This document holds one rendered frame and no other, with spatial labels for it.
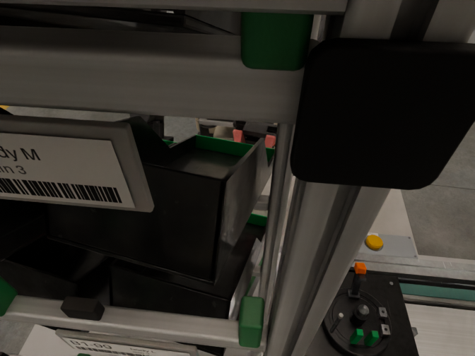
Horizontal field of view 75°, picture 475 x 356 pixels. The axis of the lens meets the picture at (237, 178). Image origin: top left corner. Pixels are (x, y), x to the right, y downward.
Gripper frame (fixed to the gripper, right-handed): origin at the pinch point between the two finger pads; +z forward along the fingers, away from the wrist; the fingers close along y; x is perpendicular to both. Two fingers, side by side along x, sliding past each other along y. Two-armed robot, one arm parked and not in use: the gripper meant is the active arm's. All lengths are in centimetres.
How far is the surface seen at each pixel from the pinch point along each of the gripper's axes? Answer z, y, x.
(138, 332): 24.9, 4.3, -41.0
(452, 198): -66, 115, 171
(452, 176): -87, 119, 182
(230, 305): 23.4, 7.4, -28.9
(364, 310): 21.1, 28.1, 8.2
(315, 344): 30.1, 20.8, 12.3
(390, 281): 13.4, 36.0, 21.0
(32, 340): 48, -42, 15
